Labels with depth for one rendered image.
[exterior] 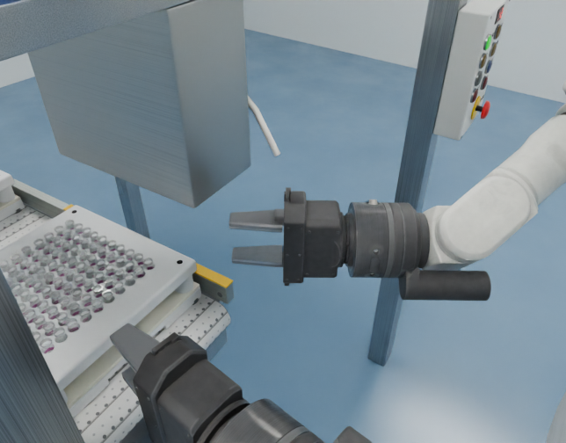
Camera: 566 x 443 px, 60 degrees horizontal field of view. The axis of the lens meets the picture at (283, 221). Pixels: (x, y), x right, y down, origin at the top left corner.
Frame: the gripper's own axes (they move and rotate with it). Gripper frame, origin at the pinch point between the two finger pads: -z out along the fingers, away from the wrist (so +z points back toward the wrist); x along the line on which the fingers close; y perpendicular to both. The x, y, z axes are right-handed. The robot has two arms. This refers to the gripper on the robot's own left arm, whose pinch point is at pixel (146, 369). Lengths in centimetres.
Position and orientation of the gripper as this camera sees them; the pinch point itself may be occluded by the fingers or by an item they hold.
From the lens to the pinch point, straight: 46.0
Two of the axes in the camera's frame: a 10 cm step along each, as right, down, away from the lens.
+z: 7.6, 4.0, -5.0
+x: -0.1, 7.9, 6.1
